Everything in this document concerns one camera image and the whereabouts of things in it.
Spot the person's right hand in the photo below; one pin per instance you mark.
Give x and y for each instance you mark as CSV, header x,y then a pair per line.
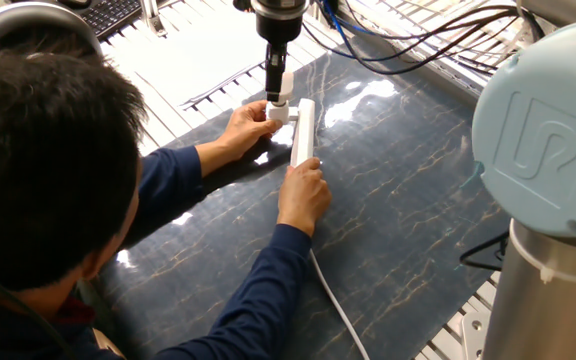
x,y
304,197

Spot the aluminium corner bracket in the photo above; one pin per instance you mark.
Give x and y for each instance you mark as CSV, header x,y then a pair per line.
x,y
473,332

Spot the aluminium post with bracket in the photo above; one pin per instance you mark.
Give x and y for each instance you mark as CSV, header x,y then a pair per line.
x,y
150,15

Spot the dark blue marble mat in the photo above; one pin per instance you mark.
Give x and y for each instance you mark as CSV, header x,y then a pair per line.
x,y
408,190

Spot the right forearm blue sleeve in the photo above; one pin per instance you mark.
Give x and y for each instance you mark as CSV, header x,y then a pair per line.
x,y
248,300

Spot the white power strip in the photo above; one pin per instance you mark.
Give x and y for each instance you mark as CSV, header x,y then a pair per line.
x,y
304,132

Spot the black keyboard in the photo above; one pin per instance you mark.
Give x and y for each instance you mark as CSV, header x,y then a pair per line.
x,y
110,15

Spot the white paper stack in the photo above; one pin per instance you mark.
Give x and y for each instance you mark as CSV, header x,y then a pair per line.
x,y
193,55

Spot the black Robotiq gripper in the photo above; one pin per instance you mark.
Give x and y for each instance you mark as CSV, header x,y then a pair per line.
x,y
279,30

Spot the left forearm blue sleeve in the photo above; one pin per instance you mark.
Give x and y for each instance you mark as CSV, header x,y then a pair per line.
x,y
165,192

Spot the person's left hand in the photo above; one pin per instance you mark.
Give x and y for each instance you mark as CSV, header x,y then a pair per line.
x,y
242,131

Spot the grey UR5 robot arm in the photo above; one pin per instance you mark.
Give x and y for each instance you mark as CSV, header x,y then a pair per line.
x,y
538,140

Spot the white LED bulb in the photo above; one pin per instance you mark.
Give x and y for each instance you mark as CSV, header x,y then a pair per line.
x,y
287,85

